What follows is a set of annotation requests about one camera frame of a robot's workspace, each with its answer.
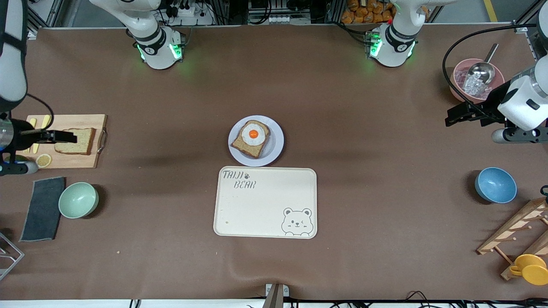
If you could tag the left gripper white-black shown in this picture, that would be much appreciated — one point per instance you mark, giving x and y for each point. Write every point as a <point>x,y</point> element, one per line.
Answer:
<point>486,111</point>

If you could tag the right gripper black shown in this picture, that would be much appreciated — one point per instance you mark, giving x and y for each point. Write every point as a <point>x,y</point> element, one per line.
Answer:
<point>22,128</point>

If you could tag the plain brown bread slice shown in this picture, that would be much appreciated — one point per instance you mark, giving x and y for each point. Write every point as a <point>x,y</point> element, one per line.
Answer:
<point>84,143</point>

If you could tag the round white plate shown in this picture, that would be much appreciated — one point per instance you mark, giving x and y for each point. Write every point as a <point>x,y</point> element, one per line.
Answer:
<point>274,143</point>

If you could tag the fried egg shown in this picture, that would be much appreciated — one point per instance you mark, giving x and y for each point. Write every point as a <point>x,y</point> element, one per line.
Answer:
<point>248,137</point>

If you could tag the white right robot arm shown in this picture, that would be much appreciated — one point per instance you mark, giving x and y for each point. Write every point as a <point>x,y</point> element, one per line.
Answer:
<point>158,49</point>

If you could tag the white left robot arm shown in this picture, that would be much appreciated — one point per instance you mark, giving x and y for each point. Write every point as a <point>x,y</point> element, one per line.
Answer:
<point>391,49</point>

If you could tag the yellow plastic knife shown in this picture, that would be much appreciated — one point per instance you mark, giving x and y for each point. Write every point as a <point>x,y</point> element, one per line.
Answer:
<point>45,121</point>

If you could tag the yellow plastic fork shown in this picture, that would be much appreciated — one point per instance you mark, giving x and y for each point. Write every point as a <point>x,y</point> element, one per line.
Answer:
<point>31,123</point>

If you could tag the clear ice cubes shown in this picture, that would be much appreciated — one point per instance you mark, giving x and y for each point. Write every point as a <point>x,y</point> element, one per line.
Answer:
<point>475,89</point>

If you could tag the pink bowl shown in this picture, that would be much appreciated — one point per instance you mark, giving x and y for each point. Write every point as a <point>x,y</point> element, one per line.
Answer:
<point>457,87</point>

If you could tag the lemon slice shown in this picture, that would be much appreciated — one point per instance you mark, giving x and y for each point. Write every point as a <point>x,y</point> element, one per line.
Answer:
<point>43,161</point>

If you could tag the wooden cutting board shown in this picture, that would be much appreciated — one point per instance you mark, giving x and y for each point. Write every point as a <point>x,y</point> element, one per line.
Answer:
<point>77,122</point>

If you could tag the metal scoop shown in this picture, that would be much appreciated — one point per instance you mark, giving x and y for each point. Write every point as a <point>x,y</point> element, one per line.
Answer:
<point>480,72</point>

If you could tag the light green bowl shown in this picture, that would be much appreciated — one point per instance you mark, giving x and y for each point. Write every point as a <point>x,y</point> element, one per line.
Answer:
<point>78,200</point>

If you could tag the dark grey cloth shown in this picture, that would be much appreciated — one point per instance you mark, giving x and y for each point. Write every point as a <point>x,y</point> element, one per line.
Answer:
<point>43,209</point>

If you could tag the blue bowl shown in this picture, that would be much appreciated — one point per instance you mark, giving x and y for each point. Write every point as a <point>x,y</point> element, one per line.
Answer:
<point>495,186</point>

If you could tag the wooden peg rack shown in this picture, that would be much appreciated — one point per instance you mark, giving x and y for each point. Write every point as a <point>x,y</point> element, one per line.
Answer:
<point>518,224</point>

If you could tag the yellow cup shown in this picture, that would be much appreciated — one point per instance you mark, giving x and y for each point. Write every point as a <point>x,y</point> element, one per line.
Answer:
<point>533,270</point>

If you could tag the white power strip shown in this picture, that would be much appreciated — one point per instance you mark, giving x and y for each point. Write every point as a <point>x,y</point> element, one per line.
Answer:
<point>188,17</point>

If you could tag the cream bear print tray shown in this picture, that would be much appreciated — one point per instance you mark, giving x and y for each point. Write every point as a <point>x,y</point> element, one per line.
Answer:
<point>261,205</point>

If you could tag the aluminium frame profile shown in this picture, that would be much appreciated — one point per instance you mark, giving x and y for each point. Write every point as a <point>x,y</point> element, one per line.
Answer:
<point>33,33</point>
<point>520,28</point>

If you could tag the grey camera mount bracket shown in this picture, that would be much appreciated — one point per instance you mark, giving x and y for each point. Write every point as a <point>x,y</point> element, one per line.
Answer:
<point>276,295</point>

